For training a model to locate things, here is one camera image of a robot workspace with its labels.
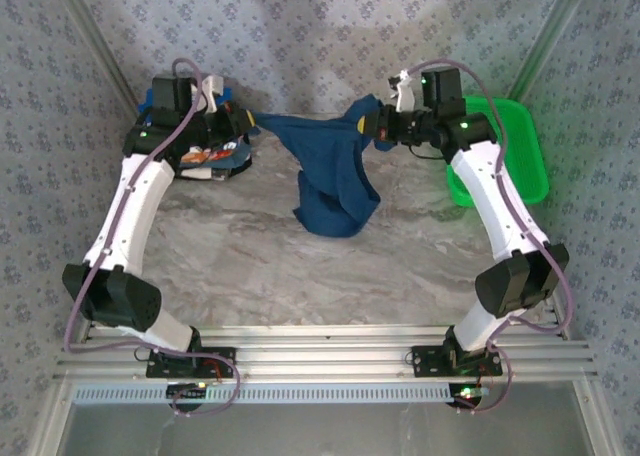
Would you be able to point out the aluminium lower frame leg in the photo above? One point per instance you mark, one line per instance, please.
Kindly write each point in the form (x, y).
(48, 426)
(599, 426)

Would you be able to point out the denim blue t-shirt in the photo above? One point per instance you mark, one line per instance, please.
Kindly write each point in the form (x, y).
(242, 153)

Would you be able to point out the aluminium upright frame post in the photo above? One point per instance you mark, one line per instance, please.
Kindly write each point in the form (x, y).
(552, 36)
(103, 51)

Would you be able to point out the bright blue lettered t-shirt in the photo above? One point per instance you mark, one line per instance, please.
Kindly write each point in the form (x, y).
(200, 155)

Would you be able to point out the aluminium rail base frame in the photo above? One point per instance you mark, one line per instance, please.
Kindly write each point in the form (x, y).
(325, 356)

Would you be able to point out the navy blue t-shirt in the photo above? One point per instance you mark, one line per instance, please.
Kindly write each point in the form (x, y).
(330, 176)

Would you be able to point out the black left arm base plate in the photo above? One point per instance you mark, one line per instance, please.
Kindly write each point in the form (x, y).
(225, 365)

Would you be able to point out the green plastic basket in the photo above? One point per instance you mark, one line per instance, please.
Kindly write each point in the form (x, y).
(520, 156)

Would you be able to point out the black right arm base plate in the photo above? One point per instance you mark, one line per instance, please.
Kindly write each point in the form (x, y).
(425, 363)

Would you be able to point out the pile of colourful clothes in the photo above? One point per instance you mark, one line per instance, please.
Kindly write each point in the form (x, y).
(235, 172)

